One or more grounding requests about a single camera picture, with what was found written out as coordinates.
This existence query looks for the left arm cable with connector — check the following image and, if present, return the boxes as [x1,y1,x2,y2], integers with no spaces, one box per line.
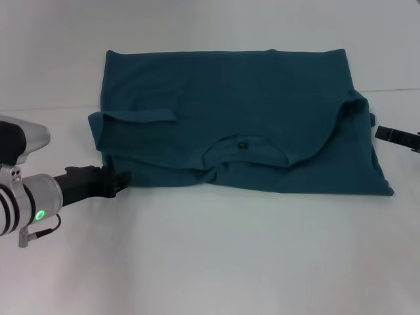
[17,214,62,249]

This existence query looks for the teal t-shirt with FREE print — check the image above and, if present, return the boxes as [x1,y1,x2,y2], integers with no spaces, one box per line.
[87,48,394,198]

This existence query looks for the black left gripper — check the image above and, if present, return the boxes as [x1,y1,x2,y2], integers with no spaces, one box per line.
[52,165,133,208]

